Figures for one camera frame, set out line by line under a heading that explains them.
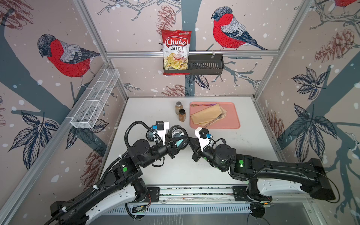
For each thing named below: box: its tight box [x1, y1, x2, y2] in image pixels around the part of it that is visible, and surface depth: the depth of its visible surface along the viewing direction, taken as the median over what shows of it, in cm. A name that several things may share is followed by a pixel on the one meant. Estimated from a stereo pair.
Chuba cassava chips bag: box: [161, 29, 192, 76], surface depth 87 cm
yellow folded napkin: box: [190, 103, 228, 128], surface depth 109 cm
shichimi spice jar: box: [174, 101, 184, 115], surface depth 106 cm
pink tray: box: [189, 101, 241, 129], surface depth 108 cm
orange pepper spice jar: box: [179, 108, 187, 122], surface depth 103 cm
